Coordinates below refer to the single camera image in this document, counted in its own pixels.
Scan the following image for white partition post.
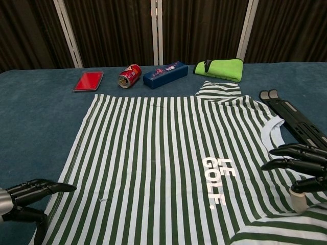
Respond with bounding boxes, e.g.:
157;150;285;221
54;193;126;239
236;0;259;62
53;0;84;68
150;0;164;66

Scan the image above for blue rectangular box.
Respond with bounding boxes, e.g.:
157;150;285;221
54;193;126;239
143;60;189;90

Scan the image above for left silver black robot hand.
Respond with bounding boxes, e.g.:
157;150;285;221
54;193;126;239
0;178;77;245

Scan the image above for red flat card case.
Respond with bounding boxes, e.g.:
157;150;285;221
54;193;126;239
72;71;105;93

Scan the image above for green folded cloth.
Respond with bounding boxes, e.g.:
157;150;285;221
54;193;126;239
193;58;244;83

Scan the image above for red soda can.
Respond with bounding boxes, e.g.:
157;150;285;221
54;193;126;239
118;63;143;89

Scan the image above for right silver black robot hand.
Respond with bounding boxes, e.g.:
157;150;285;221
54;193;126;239
261;142;327;214

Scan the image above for green white striped shirt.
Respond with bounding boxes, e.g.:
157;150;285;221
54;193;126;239
28;81;327;245

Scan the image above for black folding laptop stand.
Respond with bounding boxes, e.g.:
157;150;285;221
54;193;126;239
259;89;327;151

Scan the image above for dark brown curtain panel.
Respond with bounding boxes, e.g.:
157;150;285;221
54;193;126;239
63;0;155;68
0;0;75;74
162;0;250;66
245;0;327;63

